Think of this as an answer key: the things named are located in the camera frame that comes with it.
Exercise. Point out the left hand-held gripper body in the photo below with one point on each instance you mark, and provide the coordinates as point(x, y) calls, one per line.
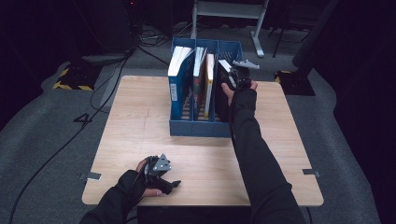
point(157, 169)

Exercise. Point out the white metal table frame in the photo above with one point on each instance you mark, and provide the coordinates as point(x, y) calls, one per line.
point(229, 11)

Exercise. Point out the person's left hand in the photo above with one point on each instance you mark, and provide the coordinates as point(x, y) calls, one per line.
point(134, 185)

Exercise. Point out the red winged creature book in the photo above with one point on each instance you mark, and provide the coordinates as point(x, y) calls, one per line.
point(197, 81)

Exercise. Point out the dark slanted stand pole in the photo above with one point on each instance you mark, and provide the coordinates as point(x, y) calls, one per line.
point(314, 31)

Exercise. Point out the blue plastic file rack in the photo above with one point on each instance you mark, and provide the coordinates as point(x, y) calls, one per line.
point(199, 128)

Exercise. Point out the black hardcover book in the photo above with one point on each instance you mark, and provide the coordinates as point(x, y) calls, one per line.
point(221, 93)

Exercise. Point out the yellow-black striped stand base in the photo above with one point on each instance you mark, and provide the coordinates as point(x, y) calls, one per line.
point(295, 84)
point(76, 79)

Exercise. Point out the yellow bordered book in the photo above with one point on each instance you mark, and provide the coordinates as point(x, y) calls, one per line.
point(209, 84)

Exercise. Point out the person's right hand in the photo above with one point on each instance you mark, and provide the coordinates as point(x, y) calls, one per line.
point(243, 95)

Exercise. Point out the blue landscape cover book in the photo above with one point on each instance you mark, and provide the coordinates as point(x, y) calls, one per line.
point(177, 84)

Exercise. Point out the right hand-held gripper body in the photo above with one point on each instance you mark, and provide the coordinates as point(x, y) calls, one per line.
point(243, 76)

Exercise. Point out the grey tape strip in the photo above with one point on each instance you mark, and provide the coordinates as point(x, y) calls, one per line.
point(310, 172)
point(91, 176)

